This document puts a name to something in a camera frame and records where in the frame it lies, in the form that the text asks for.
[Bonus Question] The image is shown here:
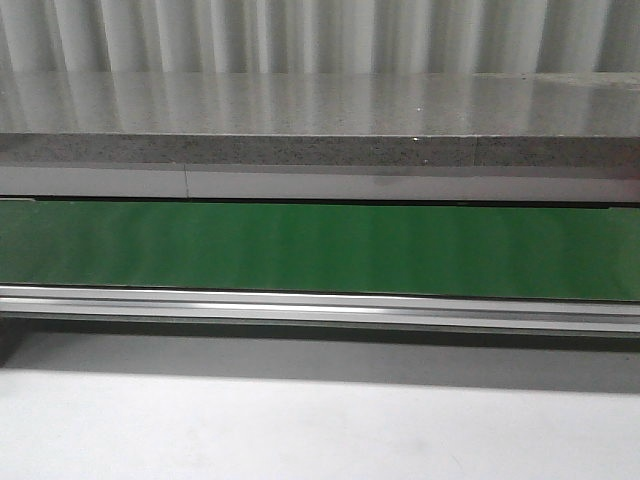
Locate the grey stone counter slab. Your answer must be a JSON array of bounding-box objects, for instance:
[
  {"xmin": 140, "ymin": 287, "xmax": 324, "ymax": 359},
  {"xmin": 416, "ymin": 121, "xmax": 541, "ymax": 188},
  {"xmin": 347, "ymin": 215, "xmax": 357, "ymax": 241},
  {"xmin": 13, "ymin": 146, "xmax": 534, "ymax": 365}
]
[{"xmin": 1, "ymin": 72, "xmax": 639, "ymax": 170}]

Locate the white conveyor rear rail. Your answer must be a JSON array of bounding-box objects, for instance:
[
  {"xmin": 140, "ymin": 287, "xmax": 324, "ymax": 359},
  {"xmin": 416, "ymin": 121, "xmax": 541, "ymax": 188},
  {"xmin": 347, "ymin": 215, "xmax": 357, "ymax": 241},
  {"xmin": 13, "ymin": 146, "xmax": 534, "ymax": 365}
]
[{"xmin": 1, "ymin": 164, "xmax": 639, "ymax": 203}]

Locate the aluminium conveyor front rail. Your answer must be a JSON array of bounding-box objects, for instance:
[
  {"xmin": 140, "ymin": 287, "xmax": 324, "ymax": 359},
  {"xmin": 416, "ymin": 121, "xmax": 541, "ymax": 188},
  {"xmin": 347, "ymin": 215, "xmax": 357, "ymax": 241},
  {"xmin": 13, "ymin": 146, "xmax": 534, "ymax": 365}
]
[{"xmin": 1, "ymin": 285, "xmax": 639, "ymax": 336}]

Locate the white pleated curtain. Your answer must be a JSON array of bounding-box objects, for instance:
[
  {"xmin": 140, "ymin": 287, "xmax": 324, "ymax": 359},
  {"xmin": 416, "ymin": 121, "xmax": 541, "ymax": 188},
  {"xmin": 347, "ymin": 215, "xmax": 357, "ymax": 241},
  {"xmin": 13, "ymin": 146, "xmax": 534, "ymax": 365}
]
[{"xmin": 1, "ymin": 1, "xmax": 639, "ymax": 74}]

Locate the green conveyor belt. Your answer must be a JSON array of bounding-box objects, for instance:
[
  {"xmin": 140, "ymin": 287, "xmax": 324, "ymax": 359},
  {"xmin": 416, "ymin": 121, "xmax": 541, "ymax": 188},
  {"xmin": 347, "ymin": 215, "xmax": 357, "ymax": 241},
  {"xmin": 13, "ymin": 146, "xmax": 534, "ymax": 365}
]
[{"xmin": 1, "ymin": 200, "xmax": 639, "ymax": 301}]

